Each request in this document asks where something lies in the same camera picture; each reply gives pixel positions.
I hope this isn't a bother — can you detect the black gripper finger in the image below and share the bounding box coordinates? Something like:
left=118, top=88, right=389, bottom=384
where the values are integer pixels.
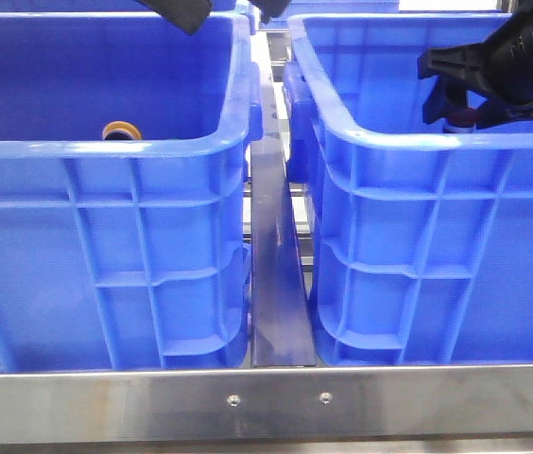
left=417, top=44, right=489, bottom=124
left=475, top=98, right=533, bottom=130

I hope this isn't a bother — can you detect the blue plastic crate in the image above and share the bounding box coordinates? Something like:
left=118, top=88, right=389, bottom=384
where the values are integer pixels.
left=0, top=12, right=262, bottom=374
left=284, top=13, right=533, bottom=366

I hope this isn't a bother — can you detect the red mushroom push button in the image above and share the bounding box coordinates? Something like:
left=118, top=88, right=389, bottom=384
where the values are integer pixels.
left=443, top=107, right=479, bottom=133

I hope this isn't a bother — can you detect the yellow mushroom push button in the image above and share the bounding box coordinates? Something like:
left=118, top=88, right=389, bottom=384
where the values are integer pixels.
left=101, top=121, right=143, bottom=141

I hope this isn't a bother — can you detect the metal divider rail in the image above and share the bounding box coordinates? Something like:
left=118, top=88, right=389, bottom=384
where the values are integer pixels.
left=250, top=69, right=317, bottom=368

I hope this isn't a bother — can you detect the stainless steel front rail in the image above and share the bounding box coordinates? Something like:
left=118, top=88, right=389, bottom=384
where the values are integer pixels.
left=0, top=364, right=533, bottom=444

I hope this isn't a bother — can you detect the right rail screw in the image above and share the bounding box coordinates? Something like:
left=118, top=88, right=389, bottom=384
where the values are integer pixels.
left=318, top=392, right=333, bottom=405

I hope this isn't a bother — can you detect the blue plastic crate right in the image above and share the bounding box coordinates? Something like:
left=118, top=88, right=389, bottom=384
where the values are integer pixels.
left=284, top=13, right=533, bottom=366

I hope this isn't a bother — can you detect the blue crate rear left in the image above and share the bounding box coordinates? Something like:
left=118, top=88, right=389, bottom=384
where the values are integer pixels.
left=0, top=0, right=255, bottom=35

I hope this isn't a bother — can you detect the blue crate rear right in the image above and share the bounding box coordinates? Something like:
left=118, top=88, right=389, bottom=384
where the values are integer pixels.
left=259, top=0, right=400, bottom=29

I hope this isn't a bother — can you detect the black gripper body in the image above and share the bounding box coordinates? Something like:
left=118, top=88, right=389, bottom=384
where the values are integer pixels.
left=482, top=1, right=533, bottom=106

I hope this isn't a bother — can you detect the blue plastic crate left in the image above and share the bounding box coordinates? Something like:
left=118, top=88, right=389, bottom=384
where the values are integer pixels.
left=0, top=12, right=262, bottom=374

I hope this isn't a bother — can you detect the rail screw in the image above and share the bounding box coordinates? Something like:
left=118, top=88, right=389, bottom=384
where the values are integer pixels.
left=318, top=392, right=333, bottom=405
left=227, top=394, right=241, bottom=407

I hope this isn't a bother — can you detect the left rail screw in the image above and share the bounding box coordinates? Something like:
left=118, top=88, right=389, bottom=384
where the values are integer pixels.
left=227, top=394, right=241, bottom=407

